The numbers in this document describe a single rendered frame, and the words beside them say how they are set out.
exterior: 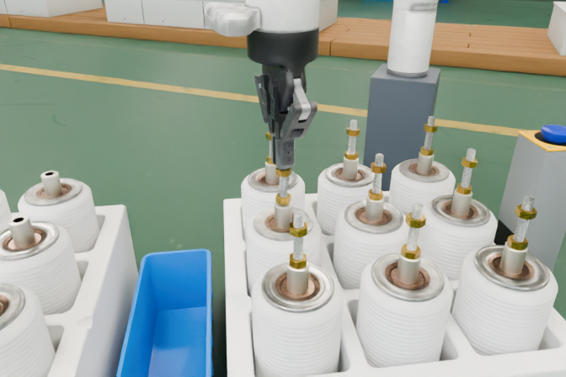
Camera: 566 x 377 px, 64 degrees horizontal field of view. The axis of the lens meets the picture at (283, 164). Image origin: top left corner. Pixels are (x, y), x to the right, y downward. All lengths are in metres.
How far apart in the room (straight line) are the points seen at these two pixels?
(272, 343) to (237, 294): 0.12
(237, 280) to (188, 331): 0.22
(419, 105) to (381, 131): 0.11
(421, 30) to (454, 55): 1.45
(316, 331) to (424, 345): 0.12
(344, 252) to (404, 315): 0.14
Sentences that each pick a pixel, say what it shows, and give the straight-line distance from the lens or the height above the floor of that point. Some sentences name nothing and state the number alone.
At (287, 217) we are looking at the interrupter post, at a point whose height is 0.27.
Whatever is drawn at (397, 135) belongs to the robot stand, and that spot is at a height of 0.17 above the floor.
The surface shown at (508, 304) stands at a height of 0.24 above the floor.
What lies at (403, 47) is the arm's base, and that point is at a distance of 1.05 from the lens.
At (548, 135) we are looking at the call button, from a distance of 0.75.
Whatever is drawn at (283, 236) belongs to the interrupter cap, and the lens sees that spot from 0.55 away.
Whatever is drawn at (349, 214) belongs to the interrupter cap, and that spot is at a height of 0.25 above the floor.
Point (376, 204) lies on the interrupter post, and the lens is 0.58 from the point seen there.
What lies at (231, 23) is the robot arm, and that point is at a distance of 0.43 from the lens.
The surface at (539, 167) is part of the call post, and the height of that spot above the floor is 0.28.
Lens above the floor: 0.57
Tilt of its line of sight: 26 degrees down
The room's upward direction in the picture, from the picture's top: straight up
